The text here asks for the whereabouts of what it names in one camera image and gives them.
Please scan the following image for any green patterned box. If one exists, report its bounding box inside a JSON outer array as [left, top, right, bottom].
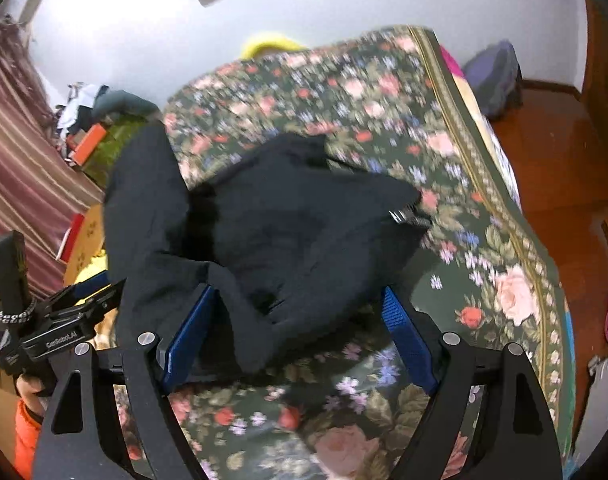
[[81, 112, 150, 186]]

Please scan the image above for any orange box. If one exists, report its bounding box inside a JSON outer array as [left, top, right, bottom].
[[66, 122, 107, 166]]

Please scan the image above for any person's left hand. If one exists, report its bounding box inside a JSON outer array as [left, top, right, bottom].
[[15, 372, 52, 413]]

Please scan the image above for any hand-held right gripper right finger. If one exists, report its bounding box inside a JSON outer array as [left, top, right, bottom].
[[381, 286, 565, 480]]

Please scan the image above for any pile of mixed clothes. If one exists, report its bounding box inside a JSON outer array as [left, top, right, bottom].
[[54, 82, 110, 133]]

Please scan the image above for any red flat box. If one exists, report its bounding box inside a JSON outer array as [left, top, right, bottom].
[[54, 212, 87, 263]]

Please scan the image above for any striped maroon curtain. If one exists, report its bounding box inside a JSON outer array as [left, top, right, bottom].
[[0, 15, 105, 301]]

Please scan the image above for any patterned bed sheet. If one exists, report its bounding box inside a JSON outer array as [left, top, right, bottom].
[[456, 72, 524, 211]]

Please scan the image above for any yellow plush blanket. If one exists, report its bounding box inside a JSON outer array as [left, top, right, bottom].
[[76, 252, 109, 286]]

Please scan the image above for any grey cushion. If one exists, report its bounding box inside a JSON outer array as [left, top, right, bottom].
[[94, 89, 161, 121]]

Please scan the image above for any purple bag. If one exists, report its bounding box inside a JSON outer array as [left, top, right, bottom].
[[463, 40, 524, 121]]

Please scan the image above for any yellow pillow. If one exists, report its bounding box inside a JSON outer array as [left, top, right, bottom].
[[240, 32, 310, 61]]

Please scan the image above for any black zip hoodie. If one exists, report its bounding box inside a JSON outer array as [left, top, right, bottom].
[[103, 122, 432, 373]]

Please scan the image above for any brown wooden door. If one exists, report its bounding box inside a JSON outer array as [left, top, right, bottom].
[[581, 0, 608, 161]]

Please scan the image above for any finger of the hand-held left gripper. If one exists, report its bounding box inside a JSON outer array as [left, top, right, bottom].
[[44, 270, 110, 308], [76, 279, 128, 321]]

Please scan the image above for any bright pink cloth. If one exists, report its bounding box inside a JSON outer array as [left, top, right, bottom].
[[436, 45, 467, 81]]

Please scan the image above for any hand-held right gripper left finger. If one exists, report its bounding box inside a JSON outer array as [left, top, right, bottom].
[[31, 284, 220, 480]]

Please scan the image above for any dark floral blanket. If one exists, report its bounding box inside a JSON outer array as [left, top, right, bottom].
[[111, 25, 577, 480]]

